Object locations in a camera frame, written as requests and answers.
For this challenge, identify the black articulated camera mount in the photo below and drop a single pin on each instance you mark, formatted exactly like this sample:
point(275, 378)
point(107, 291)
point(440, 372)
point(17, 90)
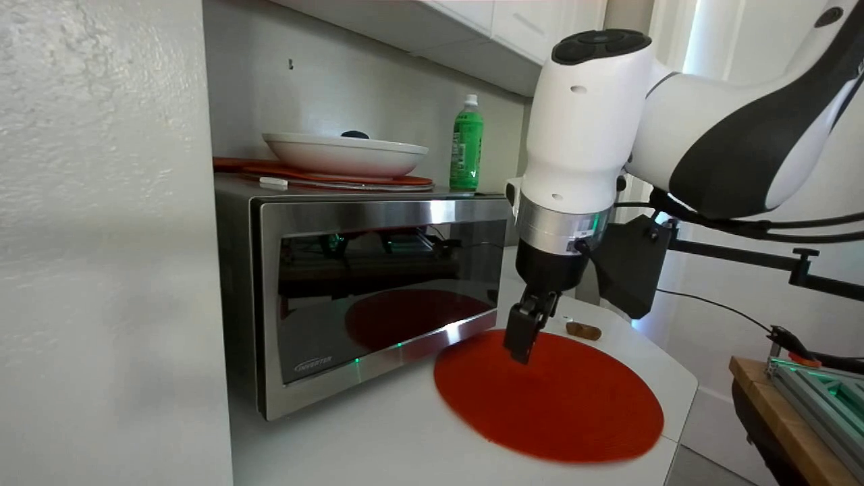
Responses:
point(765, 256)

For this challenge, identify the small white block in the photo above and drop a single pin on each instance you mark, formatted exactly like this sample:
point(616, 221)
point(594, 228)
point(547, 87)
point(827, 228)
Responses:
point(273, 180)

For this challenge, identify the red flat tray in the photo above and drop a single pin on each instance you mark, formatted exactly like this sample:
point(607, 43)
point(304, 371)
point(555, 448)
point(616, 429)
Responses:
point(313, 172)

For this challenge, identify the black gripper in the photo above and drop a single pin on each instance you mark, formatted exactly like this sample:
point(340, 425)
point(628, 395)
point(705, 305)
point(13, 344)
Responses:
point(549, 264)

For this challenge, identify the small black knob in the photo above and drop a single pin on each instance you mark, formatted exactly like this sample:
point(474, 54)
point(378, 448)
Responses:
point(354, 133)

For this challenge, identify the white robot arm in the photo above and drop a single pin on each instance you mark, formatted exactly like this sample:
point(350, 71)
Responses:
point(684, 125)

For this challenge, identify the white shallow bowl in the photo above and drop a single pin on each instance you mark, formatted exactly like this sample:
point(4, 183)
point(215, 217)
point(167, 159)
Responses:
point(347, 155)

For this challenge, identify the green plastic rack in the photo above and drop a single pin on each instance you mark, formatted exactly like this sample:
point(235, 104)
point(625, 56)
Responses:
point(825, 399)

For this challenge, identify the red round plate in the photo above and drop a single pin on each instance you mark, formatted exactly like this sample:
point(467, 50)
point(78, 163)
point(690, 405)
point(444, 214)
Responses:
point(568, 405)

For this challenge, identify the wooden side table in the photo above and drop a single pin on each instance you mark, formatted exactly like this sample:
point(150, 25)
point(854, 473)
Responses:
point(784, 432)

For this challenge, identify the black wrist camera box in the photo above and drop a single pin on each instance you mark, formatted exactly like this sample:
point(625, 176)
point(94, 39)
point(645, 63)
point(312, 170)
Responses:
point(636, 260)

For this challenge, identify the small brown block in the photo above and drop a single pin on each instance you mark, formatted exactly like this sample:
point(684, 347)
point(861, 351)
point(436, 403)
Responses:
point(584, 330)

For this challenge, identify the stainless steel microwave oven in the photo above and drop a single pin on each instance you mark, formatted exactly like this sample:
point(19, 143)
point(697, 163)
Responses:
point(360, 287)

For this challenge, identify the green plastic bottle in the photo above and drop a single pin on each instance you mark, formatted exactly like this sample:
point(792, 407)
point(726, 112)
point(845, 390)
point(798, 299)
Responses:
point(466, 149)

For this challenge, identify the white wall cabinet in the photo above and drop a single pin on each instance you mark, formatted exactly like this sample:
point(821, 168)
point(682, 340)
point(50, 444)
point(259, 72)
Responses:
point(487, 31)

